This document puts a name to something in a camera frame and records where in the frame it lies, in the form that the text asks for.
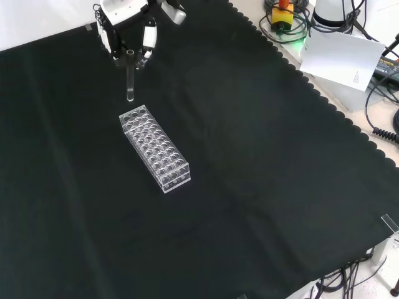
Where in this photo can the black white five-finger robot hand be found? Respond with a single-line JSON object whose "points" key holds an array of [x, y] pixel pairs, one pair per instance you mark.
{"points": [[124, 14]]}

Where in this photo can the clear glass test tube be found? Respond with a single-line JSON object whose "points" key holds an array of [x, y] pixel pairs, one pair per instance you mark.
{"points": [[130, 81]]}

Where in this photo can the clear acrylic test tube rack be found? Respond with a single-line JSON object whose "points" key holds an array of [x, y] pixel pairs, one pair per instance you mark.
{"points": [[154, 149]]}

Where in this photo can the grey tape piece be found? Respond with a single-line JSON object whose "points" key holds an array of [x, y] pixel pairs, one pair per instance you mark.
{"points": [[89, 27]]}

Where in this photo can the yellow stop button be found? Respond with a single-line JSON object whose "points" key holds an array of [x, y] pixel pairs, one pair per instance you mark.
{"points": [[282, 15]]}

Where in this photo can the black bench cloth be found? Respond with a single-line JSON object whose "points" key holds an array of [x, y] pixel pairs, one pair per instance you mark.
{"points": [[249, 155]]}

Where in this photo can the white paper sheet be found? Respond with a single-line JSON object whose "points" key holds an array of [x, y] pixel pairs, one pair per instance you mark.
{"points": [[339, 59]]}

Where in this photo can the black power supply box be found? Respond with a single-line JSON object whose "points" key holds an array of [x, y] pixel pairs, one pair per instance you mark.
{"points": [[388, 67]]}

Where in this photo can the clear acrylic clamp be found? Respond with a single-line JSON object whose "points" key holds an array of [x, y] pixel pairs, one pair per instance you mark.
{"points": [[390, 222]]}

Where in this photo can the white table bracket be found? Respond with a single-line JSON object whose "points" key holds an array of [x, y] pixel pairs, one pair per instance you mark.
{"points": [[385, 249]]}

